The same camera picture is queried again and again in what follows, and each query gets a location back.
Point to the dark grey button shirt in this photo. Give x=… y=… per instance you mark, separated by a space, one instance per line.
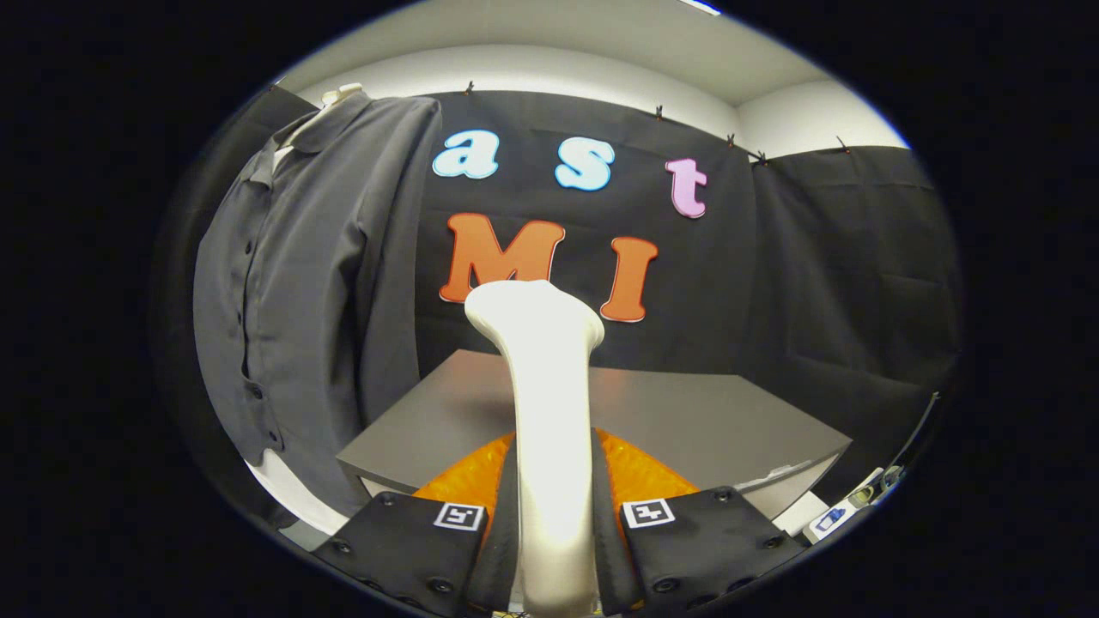
x=300 y=283

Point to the white clothes hanger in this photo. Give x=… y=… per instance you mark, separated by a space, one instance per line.
x=342 y=92

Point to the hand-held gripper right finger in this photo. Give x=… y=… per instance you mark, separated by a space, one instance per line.
x=605 y=549

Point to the large ceiling light panel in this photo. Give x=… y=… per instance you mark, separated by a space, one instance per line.
x=700 y=5

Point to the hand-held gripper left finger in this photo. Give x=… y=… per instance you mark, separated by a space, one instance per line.
x=505 y=549

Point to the white garment steamer head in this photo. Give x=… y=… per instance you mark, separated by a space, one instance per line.
x=549 y=412

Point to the grey cabinet with drawers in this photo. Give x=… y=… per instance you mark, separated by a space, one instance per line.
x=687 y=421

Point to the black backdrop cloth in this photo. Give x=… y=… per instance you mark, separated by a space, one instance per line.
x=773 y=283

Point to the row of backdrop clips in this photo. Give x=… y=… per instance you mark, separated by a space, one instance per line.
x=658 y=112

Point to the small coloured desk items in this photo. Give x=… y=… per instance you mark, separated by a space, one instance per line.
x=837 y=517

